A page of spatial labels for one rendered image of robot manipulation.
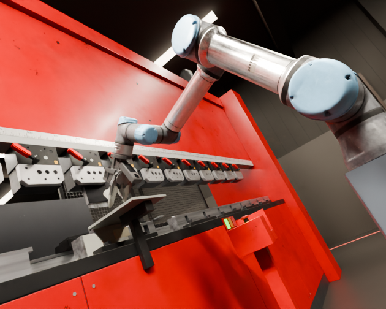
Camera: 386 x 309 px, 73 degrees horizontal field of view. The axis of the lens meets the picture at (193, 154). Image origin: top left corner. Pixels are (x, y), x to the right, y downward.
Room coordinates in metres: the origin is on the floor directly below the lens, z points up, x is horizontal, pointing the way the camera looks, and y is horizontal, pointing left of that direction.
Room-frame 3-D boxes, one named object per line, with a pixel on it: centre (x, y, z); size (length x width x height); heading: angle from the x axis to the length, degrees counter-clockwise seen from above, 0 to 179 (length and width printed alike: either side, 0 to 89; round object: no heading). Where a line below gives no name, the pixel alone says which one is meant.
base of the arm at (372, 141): (0.64, -0.40, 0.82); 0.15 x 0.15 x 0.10
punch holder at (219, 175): (2.09, -0.09, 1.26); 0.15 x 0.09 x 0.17; 152
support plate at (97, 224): (0.98, 0.32, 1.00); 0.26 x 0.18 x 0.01; 62
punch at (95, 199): (1.05, 0.45, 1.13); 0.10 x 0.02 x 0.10; 152
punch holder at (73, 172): (1.03, 0.46, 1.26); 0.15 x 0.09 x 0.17; 152
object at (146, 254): (0.96, 0.29, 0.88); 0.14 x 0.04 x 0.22; 62
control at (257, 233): (1.28, -0.10, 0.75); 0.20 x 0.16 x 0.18; 164
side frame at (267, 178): (3.15, -0.44, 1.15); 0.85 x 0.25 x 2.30; 62
